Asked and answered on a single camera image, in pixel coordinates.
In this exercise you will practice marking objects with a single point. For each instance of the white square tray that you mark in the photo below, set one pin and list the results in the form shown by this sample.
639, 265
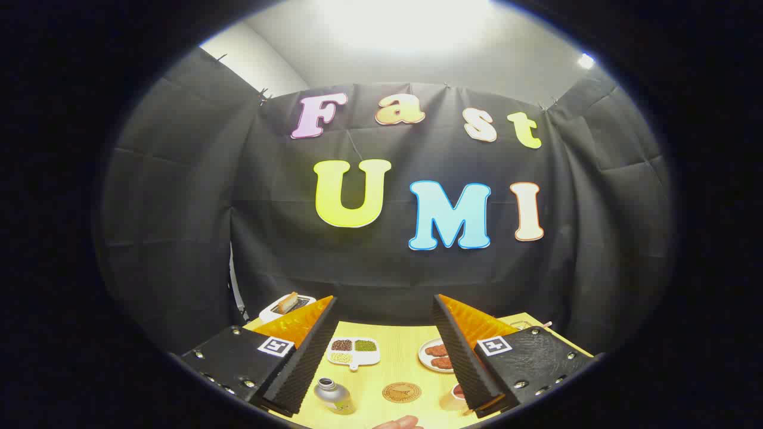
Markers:
269, 311

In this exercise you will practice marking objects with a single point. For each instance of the bread slice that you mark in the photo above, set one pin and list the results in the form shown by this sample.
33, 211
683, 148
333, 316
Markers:
287, 302

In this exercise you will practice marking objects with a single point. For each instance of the wooden table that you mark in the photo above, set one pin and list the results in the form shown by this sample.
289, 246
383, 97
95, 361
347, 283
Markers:
396, 363

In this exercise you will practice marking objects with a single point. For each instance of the white plate with meat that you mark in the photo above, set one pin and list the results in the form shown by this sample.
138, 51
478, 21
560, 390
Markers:
434, 357

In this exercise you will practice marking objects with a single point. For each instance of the silver bottle with green label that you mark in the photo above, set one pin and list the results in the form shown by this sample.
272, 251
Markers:
334, 397

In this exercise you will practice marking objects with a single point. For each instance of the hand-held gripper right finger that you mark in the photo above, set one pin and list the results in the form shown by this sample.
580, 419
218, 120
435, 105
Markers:
468, 363

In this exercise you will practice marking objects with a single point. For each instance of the clear glass straw holder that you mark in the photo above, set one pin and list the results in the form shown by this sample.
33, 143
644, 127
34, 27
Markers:
521, 325

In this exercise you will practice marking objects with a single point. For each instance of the white divided plate with beans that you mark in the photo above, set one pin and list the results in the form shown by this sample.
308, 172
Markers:
353, 351

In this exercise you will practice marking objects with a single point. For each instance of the round cork coaster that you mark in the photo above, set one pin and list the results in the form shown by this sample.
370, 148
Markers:
402, 392

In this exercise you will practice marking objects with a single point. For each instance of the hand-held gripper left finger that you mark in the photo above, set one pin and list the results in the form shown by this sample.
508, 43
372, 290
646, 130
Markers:
298, 369

